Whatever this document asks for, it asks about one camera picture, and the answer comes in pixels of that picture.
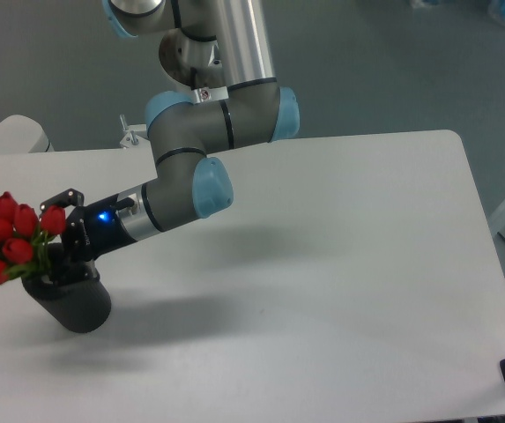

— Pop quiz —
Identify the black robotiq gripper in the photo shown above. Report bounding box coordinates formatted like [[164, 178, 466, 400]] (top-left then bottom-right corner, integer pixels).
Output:
[[40, 189, 136, 286]]

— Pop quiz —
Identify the red tulip bouquet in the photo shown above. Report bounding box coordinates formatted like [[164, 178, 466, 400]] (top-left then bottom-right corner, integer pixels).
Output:
[[0, 191, 66, 285]]

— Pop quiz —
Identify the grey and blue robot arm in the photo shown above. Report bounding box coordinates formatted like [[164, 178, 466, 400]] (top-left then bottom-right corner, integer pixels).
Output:
[[38, 1, 300, 286]]

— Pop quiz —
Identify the black ribbed cylindrical vase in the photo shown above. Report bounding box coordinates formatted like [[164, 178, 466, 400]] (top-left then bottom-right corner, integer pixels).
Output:
[[21, 242, 113, 334]]

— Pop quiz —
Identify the white rounded furniture left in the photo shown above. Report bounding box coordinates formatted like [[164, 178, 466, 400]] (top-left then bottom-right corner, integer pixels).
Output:
[[0, 115, 55, 155]]

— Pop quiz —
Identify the white metal base frame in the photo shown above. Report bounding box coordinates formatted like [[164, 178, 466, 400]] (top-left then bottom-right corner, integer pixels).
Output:
[[119, 115, 150, 149]]

